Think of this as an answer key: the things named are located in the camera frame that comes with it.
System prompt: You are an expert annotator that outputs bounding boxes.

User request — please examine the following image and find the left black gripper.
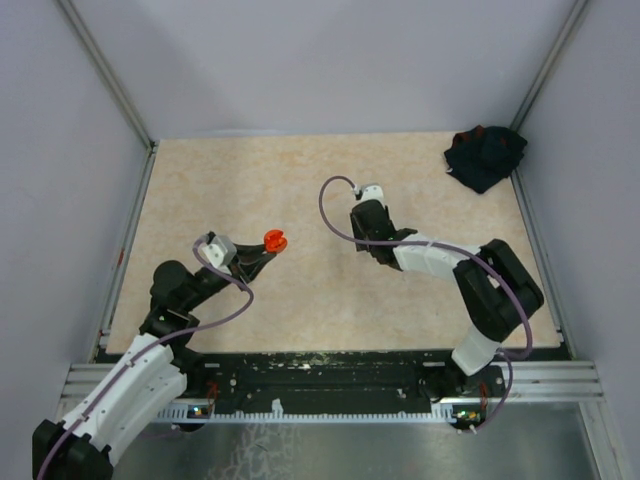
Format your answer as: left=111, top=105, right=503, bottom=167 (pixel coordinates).
left=181, top=242, right=275, bottom=312

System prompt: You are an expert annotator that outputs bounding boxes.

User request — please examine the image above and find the orange earbud charging case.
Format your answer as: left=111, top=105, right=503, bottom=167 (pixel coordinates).
left=263, top=229, right=288, bottom=254

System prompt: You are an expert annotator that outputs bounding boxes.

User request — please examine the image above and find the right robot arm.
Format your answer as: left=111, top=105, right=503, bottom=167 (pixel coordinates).
left=350, top=200, right=544, bottom=401

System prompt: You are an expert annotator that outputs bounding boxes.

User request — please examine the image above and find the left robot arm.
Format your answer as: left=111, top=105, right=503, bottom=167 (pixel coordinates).
left=32, top=231, right=287, bottom=479

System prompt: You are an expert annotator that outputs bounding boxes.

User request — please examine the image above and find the dark blue cloth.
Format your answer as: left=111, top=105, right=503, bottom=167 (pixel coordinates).
left=444, top=125, right=528, bottom=194

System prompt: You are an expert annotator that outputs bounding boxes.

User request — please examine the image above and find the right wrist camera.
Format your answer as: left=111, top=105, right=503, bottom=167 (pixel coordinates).
left=352, top=183, right=386, bottom=207

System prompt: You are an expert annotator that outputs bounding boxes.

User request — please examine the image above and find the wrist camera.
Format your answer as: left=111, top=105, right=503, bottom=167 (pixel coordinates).
left=352, top=183, right=386, bottom=207
left=202, top=232, right=237, bottom=269

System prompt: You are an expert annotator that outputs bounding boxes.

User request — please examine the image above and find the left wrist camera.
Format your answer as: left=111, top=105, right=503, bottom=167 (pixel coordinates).
left=202, top=232, right=237, bottom=269

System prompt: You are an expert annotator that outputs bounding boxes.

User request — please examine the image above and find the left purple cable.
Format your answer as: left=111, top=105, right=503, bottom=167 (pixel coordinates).
left=34, top=237, right=255, bottom=480

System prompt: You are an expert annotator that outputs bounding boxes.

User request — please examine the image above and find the purple cable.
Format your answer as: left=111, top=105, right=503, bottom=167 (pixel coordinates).
left=318, top=175, right=534, bottom=435
left=34, top=237, right=255, bottom=480

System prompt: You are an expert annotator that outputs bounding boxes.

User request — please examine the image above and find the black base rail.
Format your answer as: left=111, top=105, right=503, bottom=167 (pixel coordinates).
left=157, top=350, right=508, bottom=432

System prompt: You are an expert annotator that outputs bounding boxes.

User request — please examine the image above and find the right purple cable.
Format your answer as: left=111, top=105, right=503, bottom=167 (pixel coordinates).
left=318, top=175, right=534, bottom=435

